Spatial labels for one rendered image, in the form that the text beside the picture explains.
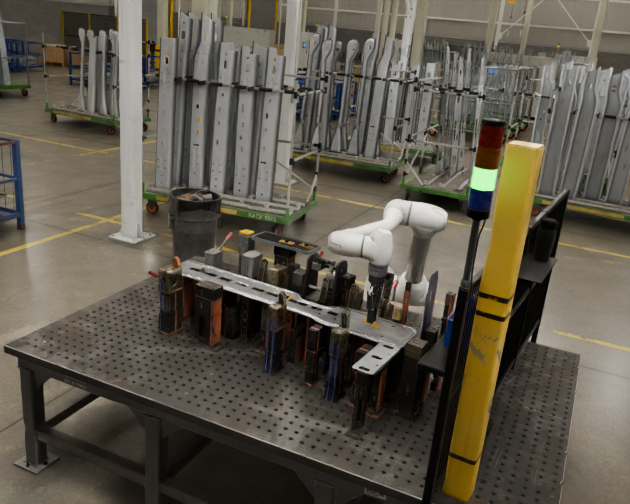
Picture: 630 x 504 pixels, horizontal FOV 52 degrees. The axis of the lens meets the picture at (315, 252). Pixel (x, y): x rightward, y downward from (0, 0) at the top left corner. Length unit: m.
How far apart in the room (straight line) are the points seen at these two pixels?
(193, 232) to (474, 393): 4.09
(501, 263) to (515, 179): 0.27
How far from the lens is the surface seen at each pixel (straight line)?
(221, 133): 7.68
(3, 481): 3.76
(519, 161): 2.06
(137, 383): 3.06
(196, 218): 5.93
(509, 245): 2.12
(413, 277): 3.67
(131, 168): 6.82
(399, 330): 3.00
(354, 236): 2.85
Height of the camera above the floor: 2.28
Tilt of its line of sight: 19 degrees down
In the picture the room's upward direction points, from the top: 5 degrees clockwise
